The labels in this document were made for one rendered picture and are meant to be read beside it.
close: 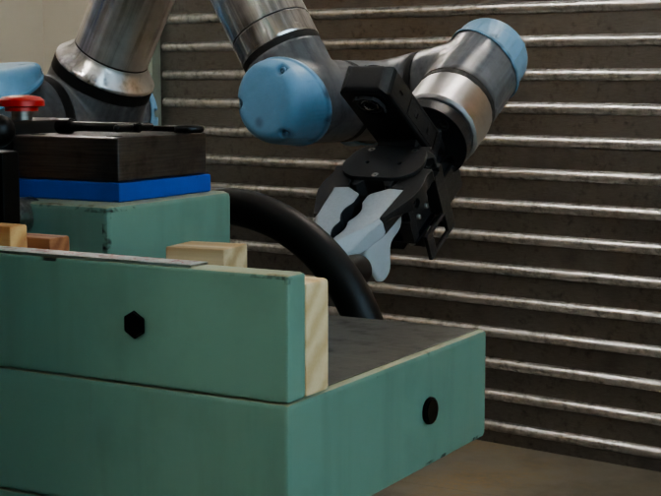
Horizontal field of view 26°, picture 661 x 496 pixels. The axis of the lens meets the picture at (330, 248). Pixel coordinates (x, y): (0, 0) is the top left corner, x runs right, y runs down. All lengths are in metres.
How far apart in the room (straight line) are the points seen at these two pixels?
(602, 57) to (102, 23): 2.43
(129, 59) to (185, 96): 3.12
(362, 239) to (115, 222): 0.28
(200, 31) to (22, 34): 0.78
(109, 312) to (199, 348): 0.05
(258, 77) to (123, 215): 0.39
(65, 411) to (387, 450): 0.15
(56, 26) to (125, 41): 3.61
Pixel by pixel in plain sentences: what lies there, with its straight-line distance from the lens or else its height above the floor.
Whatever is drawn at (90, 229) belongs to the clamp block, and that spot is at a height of 0.95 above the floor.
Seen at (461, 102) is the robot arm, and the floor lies 1.01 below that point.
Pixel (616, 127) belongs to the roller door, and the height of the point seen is 0.90.
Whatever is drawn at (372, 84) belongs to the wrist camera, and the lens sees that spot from 1.14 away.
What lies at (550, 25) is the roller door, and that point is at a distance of 3.93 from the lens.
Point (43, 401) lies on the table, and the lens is 0.69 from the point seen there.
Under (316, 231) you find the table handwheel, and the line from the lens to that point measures 1.03.
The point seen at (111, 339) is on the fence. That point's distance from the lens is 0.66.
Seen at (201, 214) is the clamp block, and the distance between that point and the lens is 0.95.
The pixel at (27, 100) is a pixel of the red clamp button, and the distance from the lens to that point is 0.95.
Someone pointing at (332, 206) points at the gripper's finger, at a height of 0.93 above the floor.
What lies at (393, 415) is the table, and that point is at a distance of 0.70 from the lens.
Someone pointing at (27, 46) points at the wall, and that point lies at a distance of 5.19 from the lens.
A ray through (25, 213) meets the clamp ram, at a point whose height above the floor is 0.95.
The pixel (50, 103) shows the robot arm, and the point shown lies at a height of 1.01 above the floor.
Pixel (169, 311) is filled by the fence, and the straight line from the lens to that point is 0.63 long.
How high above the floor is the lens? 1.04
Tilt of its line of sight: 7 degrees down
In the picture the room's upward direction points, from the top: straight up
